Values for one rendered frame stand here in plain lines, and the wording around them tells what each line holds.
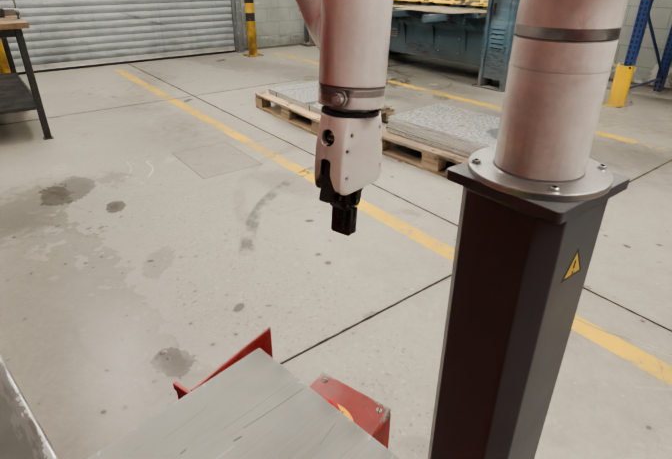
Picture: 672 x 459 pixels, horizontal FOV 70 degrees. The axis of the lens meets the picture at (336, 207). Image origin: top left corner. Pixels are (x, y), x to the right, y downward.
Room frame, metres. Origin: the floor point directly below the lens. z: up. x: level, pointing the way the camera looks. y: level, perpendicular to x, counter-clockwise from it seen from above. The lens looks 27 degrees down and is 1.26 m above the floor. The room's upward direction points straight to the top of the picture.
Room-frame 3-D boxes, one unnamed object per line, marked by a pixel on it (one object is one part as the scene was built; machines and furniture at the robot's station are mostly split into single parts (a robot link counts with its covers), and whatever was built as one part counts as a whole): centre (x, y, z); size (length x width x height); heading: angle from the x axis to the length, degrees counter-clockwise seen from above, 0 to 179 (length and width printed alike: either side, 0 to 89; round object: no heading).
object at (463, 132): (3.32, -0.94, 0.20); 1.01 x 0.63 x 0.12; 41
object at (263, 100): (4.50, 0.14, 0.07); 1.20 x 0.80 x 0.14; 35
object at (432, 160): (3.32, -0.94, 0.07); 1.20 x 0.81 x 0.14; 41
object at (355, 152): (0.60, -0.02, 1.05); 0.10 x 0.07 x 0.11; 145
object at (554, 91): (0.63, -0.29, 1.09); 0.19 x 0.19 x 0.18
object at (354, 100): (0.60, -0.02, 1.12); 0.09 x 0.08 x 0.03; 145
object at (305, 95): (4.51, 0.14, 0.17); 0.99 x 0.63 x 0.05; 35
